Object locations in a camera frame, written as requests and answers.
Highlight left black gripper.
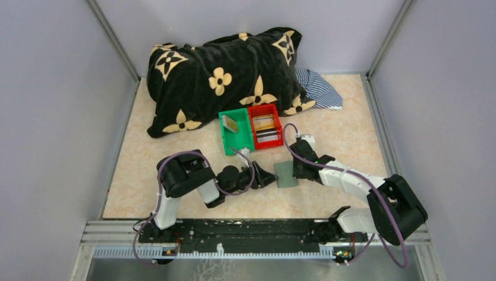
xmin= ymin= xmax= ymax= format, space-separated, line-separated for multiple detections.
xmin=224 ymin=160 xmax=279 ymax=197

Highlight sage green card holder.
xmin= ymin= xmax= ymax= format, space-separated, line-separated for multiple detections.
xmin=274 ymin=161 xmax=299 ymax=189

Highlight green plastic bin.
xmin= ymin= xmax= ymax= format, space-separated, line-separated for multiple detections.
xmin=219 ymin=108 xmax=255 ymax=156

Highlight red plastic bin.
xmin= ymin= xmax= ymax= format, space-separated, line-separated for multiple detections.
xmin=247 ymin=104 xmax=283 ymax=150

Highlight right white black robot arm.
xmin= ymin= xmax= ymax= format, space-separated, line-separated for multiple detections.
xmin=288 ymin=138 xmax=428 ymax=246

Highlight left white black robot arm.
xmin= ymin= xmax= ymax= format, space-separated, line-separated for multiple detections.
xmin=151 ymin=149 xmax=278 ymax=242

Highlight cards in red bin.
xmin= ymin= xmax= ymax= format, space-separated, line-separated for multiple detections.
xmin=252 ymin=114 xmax=278 ymax=143

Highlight card in green bin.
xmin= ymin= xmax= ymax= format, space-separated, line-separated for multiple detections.
xmin=221 ymin=115 xmax=239 ymax=133

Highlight blue striped cloth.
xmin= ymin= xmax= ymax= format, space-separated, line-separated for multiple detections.
xmin=295 ymin=68 xmax=343 ymax=110

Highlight black floral blanket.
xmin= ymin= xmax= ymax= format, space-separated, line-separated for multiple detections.
xmin=146 ymin=27 xmax=316 ymax=138

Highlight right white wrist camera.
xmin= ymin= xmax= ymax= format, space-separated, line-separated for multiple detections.
xmin=299 ymin=134 xmax=315 ymax=149

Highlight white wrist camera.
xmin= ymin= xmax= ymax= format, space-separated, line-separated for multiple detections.
xmin=299 ymin=134 xmax=315 ymax=149
xmin=237 ymin=148 xmax=251 ymax=158

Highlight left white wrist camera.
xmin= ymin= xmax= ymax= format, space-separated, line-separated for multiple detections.
xmin=237 ymin=148 xmax=251 ymax=158

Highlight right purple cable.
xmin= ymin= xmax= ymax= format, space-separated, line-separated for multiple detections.
xmin=283 ymin=123 xmax=410 ymax=269

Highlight purple cable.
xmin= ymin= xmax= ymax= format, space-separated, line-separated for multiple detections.
xmin=283 ymin=123 xmax=410 ymax=269
xmin=130 ymin=147 xmax=257 ymax=267

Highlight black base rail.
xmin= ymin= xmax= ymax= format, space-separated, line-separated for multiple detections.
xmin=138 ymin=219 xmax=368 ymax=253

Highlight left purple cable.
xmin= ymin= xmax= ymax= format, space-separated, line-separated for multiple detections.
xmin=130 ymin=147 xmax=257 ymax=267

